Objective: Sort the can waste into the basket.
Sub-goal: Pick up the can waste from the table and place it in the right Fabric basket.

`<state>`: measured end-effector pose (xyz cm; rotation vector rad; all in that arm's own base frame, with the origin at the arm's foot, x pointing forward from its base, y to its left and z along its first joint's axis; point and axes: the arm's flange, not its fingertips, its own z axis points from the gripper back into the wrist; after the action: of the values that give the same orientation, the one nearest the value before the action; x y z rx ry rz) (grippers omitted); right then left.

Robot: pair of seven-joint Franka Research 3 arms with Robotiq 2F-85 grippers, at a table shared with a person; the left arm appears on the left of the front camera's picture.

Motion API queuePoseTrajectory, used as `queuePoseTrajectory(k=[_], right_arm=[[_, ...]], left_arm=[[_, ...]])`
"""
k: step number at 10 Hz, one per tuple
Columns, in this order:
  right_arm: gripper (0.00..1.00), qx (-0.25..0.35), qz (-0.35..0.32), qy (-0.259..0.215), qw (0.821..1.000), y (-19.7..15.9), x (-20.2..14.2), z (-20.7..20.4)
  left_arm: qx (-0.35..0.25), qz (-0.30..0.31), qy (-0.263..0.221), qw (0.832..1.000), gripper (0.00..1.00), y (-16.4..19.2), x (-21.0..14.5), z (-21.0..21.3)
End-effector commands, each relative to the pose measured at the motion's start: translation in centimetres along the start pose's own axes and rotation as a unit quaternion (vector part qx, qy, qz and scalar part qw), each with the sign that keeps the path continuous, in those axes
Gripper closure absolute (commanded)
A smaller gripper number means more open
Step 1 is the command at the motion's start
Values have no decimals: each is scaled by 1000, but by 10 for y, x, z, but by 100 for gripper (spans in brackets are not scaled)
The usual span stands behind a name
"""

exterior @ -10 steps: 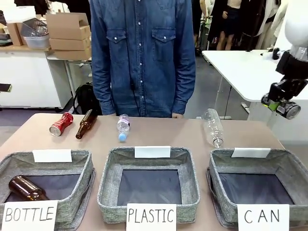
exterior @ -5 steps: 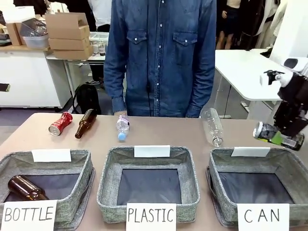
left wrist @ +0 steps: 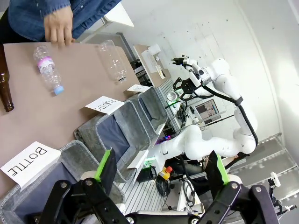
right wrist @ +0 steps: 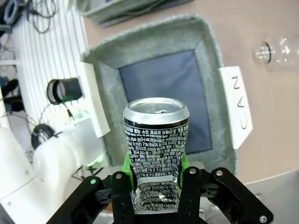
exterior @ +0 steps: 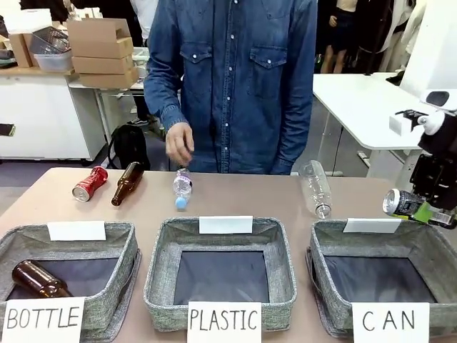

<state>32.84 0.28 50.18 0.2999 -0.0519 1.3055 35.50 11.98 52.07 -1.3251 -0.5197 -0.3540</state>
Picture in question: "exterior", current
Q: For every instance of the crushed red drink can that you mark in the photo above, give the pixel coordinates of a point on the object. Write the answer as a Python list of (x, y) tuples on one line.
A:
[(91, 184)]

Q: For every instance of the black backpack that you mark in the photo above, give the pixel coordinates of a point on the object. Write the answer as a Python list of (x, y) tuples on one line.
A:
[(128, 146)]

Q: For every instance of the right gripper green finger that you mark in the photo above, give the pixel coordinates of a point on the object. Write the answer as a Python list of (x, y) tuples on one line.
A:
[(423, 212), (444, 218)]

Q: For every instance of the white paper label can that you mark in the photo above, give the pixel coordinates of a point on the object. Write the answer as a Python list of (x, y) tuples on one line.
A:
[(390, 321)]

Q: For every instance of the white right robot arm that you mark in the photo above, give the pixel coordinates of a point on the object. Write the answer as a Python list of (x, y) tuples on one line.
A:
[(433, 43)]

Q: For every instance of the person's left forearm denim sleeve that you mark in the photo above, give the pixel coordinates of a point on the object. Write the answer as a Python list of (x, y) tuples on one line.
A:
[(294, 135)]

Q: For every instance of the open brown cardboard box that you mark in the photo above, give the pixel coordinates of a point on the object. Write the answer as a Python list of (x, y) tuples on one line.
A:
[(96, 32)]

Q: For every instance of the flat brown cardboard box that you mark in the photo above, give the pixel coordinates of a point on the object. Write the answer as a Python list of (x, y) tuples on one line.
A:
[(109, 78), (103, 48), (103, 65)]

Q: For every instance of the person's right hand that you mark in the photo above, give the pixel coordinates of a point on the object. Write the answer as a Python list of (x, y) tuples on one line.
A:
[(178, 141)]

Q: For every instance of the grey fabric basket marked bottle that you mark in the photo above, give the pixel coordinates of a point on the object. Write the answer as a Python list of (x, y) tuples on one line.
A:
[(114, 271)]

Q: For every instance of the blue cap plastic water bottle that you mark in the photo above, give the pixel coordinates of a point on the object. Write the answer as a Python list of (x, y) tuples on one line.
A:
[(183, 187)]

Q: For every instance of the black drink can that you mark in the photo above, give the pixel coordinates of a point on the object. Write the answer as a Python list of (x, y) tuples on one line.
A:
[(401, 203)]

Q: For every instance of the person's torso denim shirt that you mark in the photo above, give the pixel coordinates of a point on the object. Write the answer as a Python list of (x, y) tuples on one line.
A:
[(232, 85)]

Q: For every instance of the person's right forearm denim sleeve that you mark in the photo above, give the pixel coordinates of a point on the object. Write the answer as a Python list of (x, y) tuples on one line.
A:
[(173, 103)]

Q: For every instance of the clear plastic container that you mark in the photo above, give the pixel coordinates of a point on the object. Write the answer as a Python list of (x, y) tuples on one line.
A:
[(55, 61)]

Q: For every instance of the brown glass bottle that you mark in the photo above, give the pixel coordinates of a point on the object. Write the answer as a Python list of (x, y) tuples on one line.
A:
[(126, 184), (39, 280)]

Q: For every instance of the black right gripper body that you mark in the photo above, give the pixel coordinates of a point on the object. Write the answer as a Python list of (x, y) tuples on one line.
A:
[(433, 175)]

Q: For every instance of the white paper label plastic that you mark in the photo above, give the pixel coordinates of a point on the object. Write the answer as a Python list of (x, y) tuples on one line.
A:
[(224, 319)]

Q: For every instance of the white paper label bottle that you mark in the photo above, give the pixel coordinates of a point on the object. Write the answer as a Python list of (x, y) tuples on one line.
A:
[(43, 318)]

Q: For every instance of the blank white card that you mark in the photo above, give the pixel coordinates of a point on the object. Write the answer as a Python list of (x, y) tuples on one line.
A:
[(371, 226), (76, 230), (226, 225)]

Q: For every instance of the grey fabric basket marked can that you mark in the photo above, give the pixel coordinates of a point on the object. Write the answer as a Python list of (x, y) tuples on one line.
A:
[(323, 271)]

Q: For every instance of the clear plastic bottle without cap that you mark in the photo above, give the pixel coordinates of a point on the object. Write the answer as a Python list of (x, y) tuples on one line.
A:
[(316, 187)]

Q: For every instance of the white desk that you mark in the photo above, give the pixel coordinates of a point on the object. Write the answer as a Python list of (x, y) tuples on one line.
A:
[(357, 107)]

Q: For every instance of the small brown cardboard box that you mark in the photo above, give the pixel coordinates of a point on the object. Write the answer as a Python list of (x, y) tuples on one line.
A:
[(21, 50)]

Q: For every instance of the grey fabric basket marked plastic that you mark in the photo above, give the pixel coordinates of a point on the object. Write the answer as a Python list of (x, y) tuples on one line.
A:
[(164, 271)]

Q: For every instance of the bystander in dark clothes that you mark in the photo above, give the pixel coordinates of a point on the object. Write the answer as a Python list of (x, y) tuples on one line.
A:
[(339, 32)]

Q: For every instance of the black smartphone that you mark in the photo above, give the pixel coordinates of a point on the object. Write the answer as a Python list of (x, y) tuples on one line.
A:
[(6, 129)]

